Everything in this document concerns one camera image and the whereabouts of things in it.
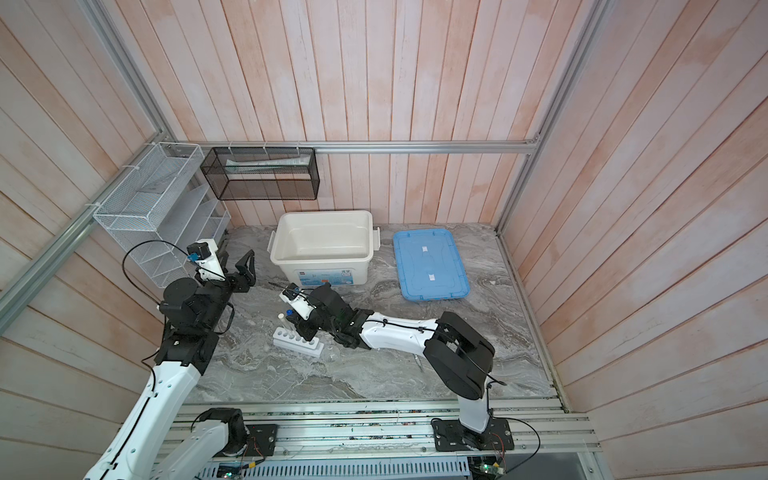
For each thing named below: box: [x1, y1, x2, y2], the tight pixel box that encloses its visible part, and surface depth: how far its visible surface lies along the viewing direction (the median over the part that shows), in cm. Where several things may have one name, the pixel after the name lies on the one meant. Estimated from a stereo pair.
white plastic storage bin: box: [267, 210, 381, 287], surface depth 103 cm
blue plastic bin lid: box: [393, 228, 470, 302], surface depth 112 cm
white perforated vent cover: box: [196, 456, 472, 480], surface depth 71 cm
